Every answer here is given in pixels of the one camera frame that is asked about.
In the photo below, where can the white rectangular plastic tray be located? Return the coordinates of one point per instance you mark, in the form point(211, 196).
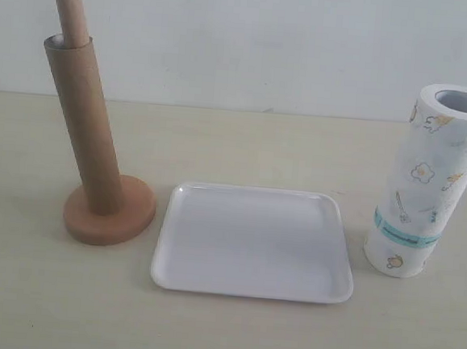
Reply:
point(253, 242)

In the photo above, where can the wooden paper towel holder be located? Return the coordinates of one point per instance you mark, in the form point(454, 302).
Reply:
point(139, 201)

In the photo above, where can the brown cardboard tube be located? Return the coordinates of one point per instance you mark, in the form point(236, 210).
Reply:
point(79, 87)

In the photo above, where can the printed white paper towel roll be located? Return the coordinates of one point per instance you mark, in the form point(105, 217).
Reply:
point(428, 177)

